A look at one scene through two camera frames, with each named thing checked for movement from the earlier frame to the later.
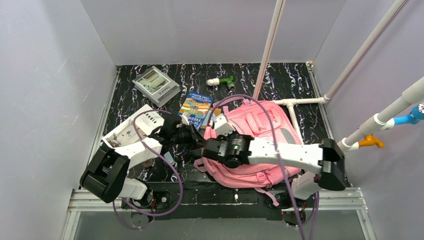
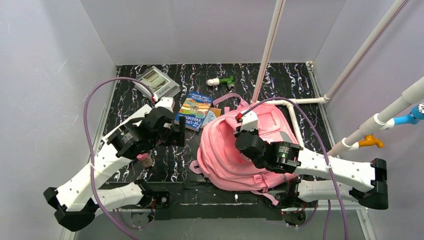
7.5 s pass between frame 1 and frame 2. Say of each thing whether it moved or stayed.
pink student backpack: moved
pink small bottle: stayed
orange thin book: stayed
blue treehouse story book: stayed
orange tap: stayed
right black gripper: moved
